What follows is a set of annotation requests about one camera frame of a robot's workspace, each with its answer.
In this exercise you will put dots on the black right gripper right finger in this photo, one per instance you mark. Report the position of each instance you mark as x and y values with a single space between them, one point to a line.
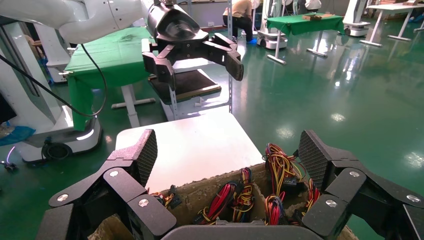
348 185

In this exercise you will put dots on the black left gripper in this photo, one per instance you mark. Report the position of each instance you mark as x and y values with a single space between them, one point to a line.
175 26

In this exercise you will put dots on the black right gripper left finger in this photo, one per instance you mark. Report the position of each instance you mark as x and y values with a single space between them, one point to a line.
122 185

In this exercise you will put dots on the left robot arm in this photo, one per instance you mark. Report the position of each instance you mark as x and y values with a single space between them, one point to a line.
82 16

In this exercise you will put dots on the dark shelf board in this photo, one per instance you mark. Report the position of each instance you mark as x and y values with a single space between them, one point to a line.
188 84

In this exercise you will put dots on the grey metal shelf rack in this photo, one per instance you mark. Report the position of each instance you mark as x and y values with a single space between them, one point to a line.
198 106

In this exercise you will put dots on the crouching person beige shirt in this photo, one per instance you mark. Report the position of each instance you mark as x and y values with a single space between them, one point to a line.
240 23

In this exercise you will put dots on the brown cardboard divider box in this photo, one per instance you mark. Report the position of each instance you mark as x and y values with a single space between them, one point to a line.
198 195

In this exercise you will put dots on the white wheeled robot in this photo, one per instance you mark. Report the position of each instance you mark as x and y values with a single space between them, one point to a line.
53 49
356 26
271 38

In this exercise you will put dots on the large green table cloth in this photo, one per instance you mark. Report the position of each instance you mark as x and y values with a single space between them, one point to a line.
109 56

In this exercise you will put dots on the small black floor gadget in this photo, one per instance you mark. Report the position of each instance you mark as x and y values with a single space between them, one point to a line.
9 166

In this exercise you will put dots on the small green table cloth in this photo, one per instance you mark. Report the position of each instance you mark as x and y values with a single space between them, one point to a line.
304 26

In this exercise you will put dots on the white robot chassis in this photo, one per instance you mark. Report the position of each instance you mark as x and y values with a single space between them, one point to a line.
33 99

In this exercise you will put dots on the brown cardboard pieces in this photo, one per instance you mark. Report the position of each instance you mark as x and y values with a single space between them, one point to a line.
314 17

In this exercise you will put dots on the white desk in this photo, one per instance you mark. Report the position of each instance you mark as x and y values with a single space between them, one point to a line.
394 6

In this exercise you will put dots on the small white bracket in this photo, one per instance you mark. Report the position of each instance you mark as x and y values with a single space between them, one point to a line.
199 102

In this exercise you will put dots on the white table frame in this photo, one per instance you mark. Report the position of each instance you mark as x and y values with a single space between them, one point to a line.
277 60
129 99

